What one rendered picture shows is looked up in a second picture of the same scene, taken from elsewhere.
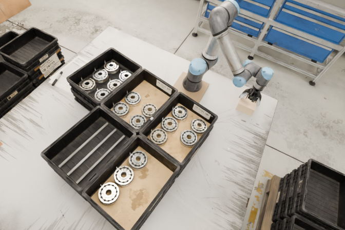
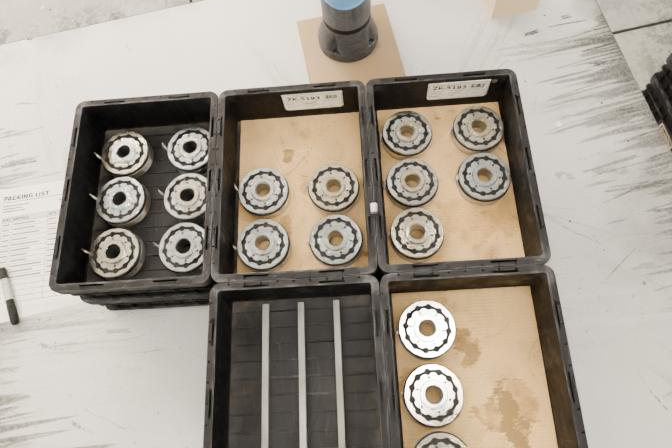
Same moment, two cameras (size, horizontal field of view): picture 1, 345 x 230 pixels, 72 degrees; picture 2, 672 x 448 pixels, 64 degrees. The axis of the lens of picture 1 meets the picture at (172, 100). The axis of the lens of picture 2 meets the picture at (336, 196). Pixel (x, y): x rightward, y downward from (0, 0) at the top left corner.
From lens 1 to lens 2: 55 cm
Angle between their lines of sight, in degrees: 17
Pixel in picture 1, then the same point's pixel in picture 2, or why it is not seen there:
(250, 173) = (647, 140)
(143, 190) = (502, 385)
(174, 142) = (459, 215)
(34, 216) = not seen: outside the picture
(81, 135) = (235, 388)
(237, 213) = not seen: outside the picture
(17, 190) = not seen: outside the picture
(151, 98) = (305, 153)
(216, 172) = (582, 199)
